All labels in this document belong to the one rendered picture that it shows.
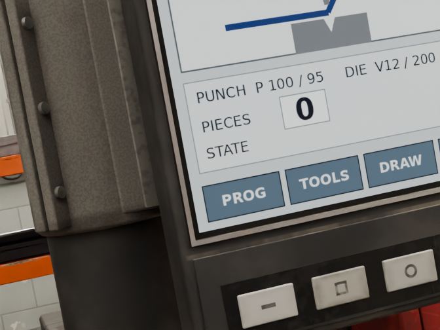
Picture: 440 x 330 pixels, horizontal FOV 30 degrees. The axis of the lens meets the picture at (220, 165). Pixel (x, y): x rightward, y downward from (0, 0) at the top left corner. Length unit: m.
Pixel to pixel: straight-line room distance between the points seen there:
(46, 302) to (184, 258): 4.92
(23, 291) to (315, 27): 4.93
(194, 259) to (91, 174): 0.13
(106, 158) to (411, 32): 0.23
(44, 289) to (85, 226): 4.80
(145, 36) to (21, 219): 4.87
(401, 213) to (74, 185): 0.23
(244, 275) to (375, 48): 0.17
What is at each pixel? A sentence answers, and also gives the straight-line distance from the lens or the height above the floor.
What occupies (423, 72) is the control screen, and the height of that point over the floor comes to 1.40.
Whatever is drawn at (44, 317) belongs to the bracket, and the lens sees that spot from 0.94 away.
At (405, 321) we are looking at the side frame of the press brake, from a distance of 1.01.
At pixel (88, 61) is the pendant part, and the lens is 0.61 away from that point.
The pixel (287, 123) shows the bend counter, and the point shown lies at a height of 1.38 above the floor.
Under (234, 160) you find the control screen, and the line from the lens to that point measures 0.51.
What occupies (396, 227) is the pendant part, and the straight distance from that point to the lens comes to 0.55.
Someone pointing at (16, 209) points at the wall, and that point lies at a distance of 5.35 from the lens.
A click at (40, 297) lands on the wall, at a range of 5.41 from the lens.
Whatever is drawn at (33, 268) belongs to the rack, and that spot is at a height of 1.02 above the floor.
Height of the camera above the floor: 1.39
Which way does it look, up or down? 3 degrees down
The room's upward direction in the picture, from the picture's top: 10 degrees counter-clockwise
